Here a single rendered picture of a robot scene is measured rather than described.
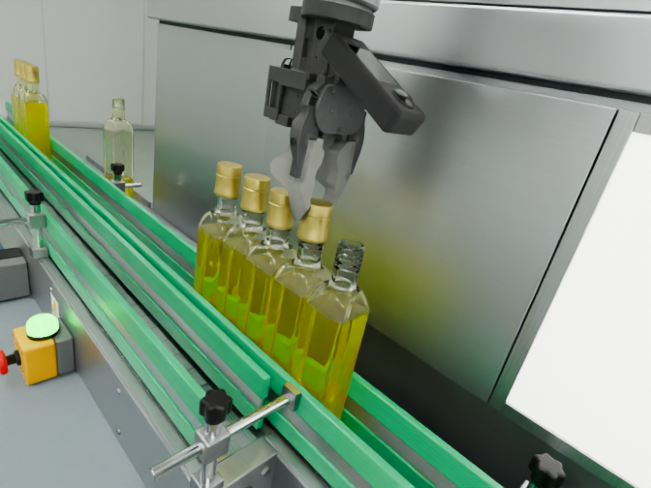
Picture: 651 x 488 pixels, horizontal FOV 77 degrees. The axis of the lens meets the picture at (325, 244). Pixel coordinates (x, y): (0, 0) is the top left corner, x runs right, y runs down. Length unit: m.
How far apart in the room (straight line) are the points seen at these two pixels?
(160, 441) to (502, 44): 0.58
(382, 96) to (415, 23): 0.19
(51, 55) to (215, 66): 5.57
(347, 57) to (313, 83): 0.04
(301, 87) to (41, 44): 6.02
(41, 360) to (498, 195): 0.72
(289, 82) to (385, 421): 0.39
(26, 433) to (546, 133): 0.77
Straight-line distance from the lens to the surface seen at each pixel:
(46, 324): 0.80
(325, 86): 0.42
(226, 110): 0.87
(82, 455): 0.73
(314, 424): 0.50
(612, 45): 0.47
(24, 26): 6.35
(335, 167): 0.46
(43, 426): 0.78
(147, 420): 0.59
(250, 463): 0.53
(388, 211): 0.55
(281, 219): 0.49
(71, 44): 6.47
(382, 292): 0.58
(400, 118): 0.37
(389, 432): 0.54
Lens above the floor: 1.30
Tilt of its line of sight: 22 degrees down
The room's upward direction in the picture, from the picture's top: 12 degrees clockwise
